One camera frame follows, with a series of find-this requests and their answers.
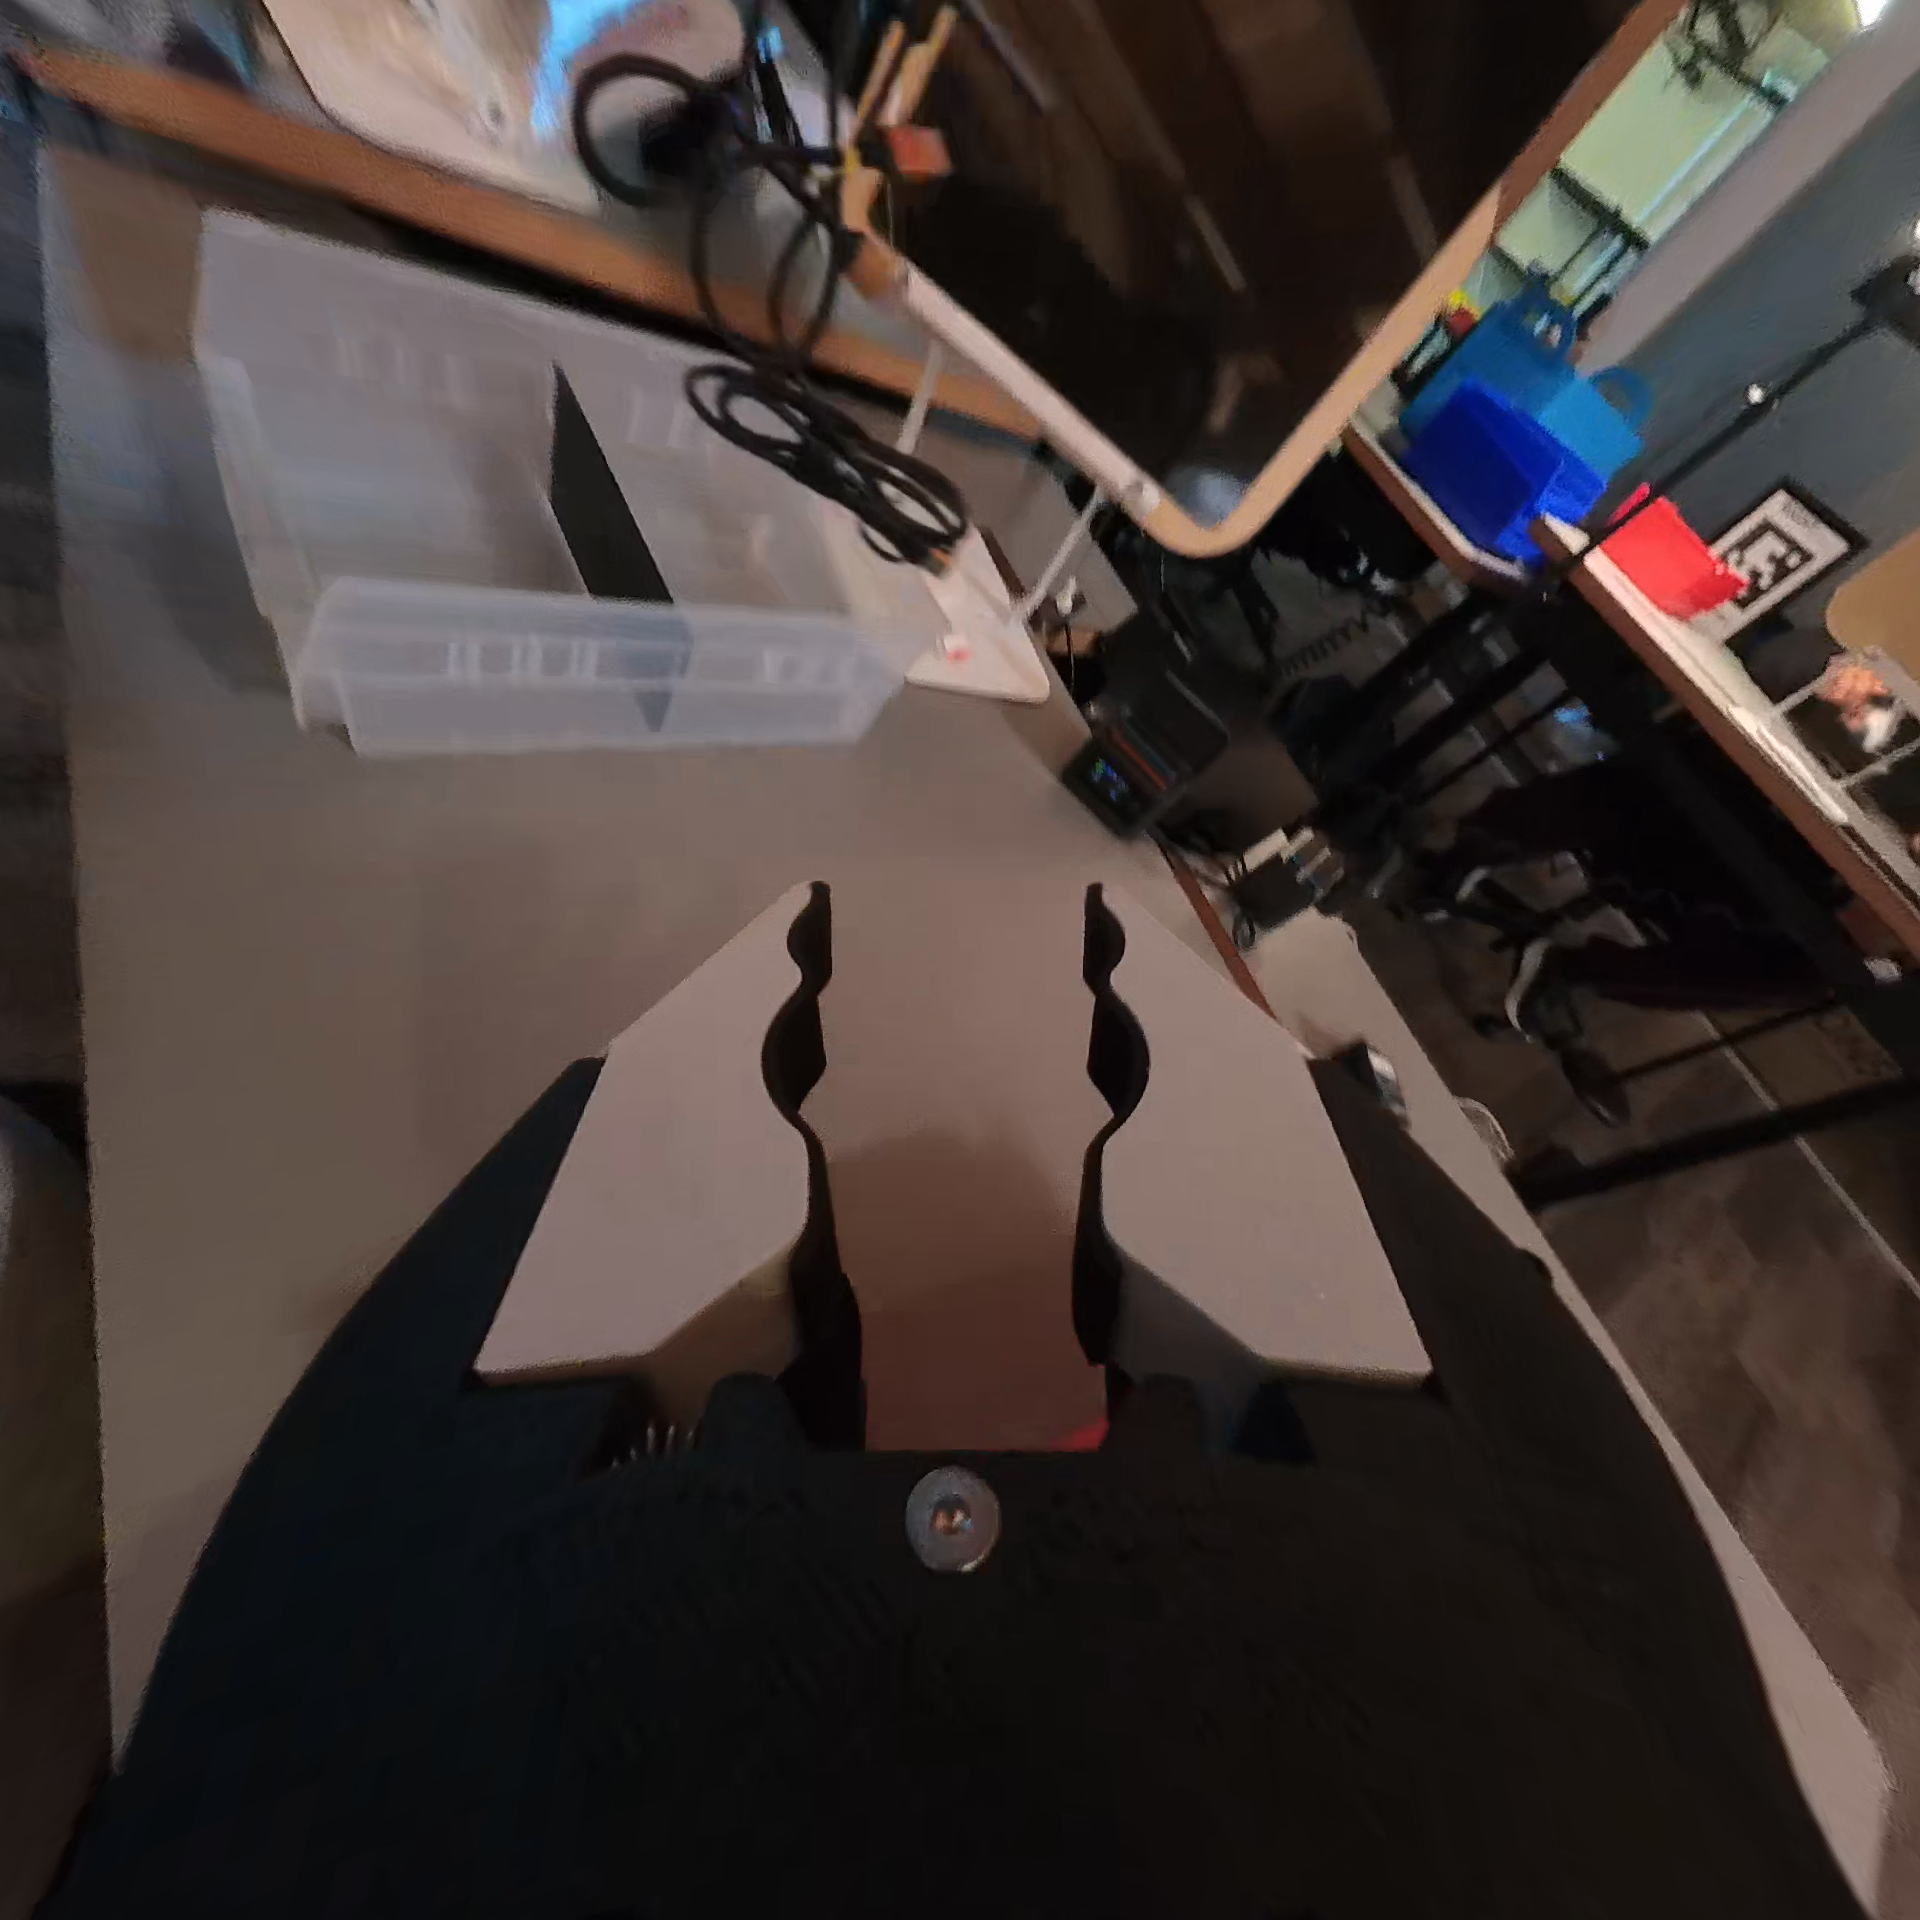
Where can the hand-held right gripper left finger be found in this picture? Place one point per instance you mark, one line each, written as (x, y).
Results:
(660, 1200)

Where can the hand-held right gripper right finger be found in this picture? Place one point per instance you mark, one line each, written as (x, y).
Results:
(1244, 1200)

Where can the clear plastic bin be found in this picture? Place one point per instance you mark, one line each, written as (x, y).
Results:
(450, 495)

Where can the office chair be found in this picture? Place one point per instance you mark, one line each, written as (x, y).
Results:
(1499, 856)

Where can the small black device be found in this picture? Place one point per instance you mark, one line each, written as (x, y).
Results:
(1141, 751)

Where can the white monitor stand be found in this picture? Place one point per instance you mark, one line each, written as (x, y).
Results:
(984, 646)

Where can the side table with black legs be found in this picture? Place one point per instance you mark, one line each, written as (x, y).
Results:
(1694, 646)

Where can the red plastic bin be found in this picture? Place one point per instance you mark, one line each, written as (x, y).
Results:
(1674, 563)

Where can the blue plastic bin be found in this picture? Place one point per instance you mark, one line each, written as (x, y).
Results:
(1499, 465)

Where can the black and white marker sign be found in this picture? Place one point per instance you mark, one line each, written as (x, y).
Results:
(1785, 563)

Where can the light blue bin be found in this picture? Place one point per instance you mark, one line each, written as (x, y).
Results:
(1588, 422)

